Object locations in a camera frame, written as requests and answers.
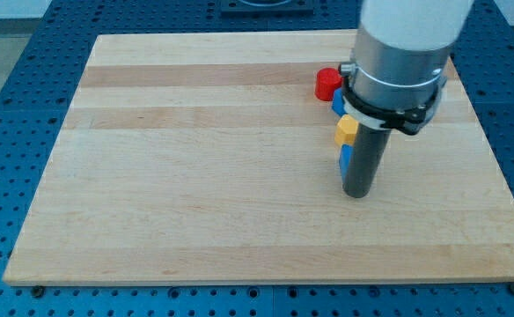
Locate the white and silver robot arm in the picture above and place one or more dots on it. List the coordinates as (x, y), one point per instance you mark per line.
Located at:
(402, 47)

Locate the blue cube block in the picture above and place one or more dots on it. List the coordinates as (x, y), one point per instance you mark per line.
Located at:
(338, 103)

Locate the red cylinder block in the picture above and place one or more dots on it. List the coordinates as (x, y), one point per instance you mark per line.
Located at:
(328, 80)

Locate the black robot base mount plate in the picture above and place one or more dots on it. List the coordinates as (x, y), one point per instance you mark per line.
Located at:
(236, 8)

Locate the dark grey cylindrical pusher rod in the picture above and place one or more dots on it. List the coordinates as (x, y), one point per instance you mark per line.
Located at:
(368, 150)

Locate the blue triangle block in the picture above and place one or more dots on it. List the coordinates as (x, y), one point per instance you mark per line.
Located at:
(345, 155)

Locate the yellow hexagon block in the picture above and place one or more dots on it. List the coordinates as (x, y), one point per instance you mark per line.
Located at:
(346, 129)

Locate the light wooden board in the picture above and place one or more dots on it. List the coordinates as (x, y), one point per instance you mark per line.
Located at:
(205, 158)

